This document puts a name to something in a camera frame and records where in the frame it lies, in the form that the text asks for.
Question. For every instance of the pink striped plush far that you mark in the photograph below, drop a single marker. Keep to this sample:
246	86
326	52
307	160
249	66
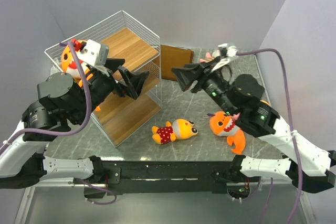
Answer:
208	57

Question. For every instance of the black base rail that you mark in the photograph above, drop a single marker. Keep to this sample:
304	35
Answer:
132	177

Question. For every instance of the large orange shark plush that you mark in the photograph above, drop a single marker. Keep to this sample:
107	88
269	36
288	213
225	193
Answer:
69	66

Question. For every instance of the orange shark plush small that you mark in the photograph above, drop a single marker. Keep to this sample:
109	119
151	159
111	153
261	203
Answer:
223	125

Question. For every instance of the brown folded cloth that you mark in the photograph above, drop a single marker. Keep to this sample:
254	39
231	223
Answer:
172	57

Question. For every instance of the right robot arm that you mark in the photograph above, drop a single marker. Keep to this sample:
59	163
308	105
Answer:
305	165

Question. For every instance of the yellow plush red dress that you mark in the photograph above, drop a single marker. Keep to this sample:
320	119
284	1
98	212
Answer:
265	102

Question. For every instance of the white basin with bag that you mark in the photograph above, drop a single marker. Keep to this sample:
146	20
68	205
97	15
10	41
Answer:
56	64

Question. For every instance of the pink striped plush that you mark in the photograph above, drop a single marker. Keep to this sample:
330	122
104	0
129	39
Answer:
236	116
208	57

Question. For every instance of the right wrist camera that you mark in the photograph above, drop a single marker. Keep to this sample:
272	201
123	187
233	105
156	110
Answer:
225	54

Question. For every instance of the yellow plush polka-dot dress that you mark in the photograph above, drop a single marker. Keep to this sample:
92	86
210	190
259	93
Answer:
180	129

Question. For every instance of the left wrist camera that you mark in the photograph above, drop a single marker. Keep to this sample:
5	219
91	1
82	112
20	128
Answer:
91	52

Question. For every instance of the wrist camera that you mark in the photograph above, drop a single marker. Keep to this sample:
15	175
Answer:
91	52
225	54

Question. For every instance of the pink striped plush near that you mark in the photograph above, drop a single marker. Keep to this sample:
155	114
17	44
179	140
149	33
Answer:
236	116

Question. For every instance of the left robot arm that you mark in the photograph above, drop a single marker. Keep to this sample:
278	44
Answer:
63	108

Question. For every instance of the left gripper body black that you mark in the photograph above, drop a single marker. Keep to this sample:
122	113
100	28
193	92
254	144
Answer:
100	86

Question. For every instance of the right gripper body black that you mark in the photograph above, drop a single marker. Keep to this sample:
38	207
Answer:
215	86

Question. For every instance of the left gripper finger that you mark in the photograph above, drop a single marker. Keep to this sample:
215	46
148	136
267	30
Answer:
132	83
112	65

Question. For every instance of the white wire wooden shelf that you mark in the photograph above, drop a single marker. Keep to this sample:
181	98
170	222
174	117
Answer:
139	46

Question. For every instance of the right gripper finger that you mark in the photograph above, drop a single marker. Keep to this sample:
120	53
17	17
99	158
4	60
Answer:
191	81
192	69

